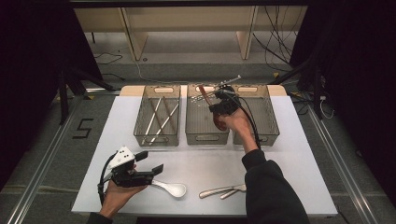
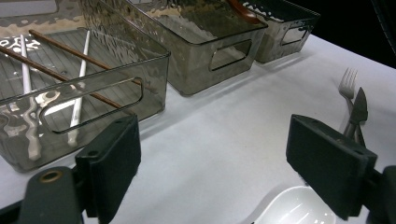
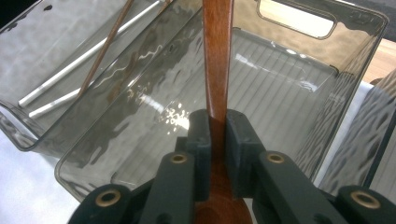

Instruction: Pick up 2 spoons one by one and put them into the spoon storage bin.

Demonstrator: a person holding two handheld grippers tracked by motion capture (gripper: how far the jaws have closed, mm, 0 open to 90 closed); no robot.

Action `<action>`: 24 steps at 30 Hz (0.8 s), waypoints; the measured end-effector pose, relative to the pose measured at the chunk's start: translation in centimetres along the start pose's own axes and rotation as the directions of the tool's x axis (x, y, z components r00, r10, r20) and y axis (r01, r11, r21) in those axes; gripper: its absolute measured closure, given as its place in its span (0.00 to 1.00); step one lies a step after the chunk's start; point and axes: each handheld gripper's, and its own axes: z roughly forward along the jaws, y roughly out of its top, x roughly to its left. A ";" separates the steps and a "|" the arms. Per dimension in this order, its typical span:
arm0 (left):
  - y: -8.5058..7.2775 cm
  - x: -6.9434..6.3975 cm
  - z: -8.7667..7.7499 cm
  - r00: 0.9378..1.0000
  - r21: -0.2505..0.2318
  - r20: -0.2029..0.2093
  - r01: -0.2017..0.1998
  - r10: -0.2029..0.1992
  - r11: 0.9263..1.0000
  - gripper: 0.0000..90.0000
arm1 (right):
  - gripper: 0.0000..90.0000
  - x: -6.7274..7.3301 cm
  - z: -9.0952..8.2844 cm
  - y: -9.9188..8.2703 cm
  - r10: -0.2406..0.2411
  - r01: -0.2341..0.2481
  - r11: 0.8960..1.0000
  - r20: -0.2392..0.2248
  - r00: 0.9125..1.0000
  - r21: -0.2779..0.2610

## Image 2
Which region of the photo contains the metal knife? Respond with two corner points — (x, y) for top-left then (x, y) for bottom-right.
(348, 87), (369, 147)

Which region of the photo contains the red-brown wooden spoon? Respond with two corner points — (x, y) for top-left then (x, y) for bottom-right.
(227, 0), (262, 25)

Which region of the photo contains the smoky clear plastic bin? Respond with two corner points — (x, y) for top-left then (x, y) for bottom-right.
(0, 0), (171, 173)
(102, 0), (269, 97)
(242, 0), (321, 64)

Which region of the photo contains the brown wooden chopstick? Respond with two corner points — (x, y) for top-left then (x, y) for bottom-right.
(28, 29), (143, 87)
(0, 45), (125, 110)

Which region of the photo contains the metal fork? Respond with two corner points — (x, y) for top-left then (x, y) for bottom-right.
(338, 67), (359, 139)

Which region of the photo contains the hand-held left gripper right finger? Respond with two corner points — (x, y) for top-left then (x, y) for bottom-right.
(285, 114), (378, 221)

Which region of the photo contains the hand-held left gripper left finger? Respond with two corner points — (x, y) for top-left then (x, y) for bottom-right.
(75, 114), (142, 224)

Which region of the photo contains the white chopstick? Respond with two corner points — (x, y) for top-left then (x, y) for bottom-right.
(67, 30), (92, 147)
(19, 34), (42, 161)

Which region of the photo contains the white table sheet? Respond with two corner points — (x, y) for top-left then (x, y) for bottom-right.
(0, 34), (396, 224)

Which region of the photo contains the white ceramic spoon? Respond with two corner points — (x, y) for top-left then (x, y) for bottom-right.
(253, 186), (337, 224)

